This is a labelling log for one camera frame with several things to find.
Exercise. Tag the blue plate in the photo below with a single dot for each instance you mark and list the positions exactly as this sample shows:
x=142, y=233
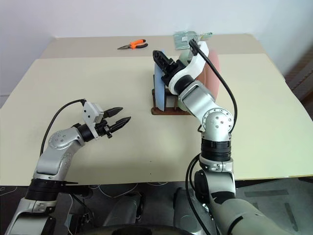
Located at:
x=160, y=90

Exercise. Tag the brown wooden furniture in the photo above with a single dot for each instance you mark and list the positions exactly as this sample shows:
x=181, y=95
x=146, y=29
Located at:
x=303, y=76

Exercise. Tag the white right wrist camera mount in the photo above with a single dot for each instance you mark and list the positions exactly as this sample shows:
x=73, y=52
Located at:
x=193, y=64

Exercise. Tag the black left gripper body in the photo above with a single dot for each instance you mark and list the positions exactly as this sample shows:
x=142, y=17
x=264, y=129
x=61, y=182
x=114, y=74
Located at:
x=104, y=129

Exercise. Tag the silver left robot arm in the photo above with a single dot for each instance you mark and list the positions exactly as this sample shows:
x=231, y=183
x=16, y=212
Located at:
x=55, y=157

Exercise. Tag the pink plate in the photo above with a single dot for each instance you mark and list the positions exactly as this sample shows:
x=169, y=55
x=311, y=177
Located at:
x=211, y=76

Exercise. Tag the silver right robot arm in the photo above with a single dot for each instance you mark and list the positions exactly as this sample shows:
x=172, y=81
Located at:
x=203, y=104

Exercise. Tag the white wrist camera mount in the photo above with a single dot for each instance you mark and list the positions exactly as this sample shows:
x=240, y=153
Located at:
x=90, y=112
x=193, y=64

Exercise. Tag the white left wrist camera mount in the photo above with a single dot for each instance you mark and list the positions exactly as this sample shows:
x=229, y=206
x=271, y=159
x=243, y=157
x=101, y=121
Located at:
x=90, y=112

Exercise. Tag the brown wooden dish rack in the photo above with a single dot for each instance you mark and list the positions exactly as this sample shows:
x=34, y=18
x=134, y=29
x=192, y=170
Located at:
x=166, y=112

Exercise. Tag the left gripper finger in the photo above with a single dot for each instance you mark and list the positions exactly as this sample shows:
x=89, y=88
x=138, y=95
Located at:
x=121, y=123
x=113, y=112

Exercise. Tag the dark grey rounded shape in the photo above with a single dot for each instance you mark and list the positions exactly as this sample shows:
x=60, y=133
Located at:
x=128, y=210
x=182, y=210

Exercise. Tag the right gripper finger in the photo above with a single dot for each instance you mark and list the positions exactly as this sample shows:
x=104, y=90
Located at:
x=158, y=57
x=170, y=60

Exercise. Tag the clear plastic bag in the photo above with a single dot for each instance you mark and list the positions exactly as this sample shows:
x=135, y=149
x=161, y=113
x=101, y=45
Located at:
x=181, y=40

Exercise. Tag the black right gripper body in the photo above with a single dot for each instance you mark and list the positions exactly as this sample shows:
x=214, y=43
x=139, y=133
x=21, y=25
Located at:
x=169, y=73

